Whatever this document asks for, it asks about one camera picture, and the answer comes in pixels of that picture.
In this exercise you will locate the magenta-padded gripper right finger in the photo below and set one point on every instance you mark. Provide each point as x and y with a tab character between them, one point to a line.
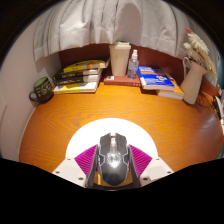
142	161

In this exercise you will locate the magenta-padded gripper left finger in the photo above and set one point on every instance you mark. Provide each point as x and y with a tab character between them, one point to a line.
83	161

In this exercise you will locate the grey black computer mouse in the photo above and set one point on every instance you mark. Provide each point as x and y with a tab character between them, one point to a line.
114	160

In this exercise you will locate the white yellow black mouse pad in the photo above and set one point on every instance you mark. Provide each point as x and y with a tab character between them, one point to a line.
96	133

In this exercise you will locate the yellow and white book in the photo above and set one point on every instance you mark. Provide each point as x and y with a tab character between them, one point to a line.
76	88

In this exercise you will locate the orange book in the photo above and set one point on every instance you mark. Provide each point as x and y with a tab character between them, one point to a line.
173	93

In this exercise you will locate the dark mug with green interior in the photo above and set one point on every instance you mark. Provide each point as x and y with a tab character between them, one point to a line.
42	89

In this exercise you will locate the red book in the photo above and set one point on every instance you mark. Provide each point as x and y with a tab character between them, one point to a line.
120	80

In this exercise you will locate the blue book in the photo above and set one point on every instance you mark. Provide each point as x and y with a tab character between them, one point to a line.
155	77

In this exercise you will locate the white ceramic vase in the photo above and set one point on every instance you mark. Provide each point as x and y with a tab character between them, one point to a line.
192	83

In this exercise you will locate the white desk device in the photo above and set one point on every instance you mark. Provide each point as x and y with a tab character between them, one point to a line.
219	108

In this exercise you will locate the clear spray bottle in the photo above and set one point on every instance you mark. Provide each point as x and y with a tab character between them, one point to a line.
133	66

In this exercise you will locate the cream tumbler cup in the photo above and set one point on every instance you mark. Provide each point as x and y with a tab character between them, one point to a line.
120	60

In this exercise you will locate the white flower bouquet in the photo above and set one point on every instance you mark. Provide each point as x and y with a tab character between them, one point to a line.
200	51

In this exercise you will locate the white pleated curtain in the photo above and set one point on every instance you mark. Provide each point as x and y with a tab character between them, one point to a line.
116	23

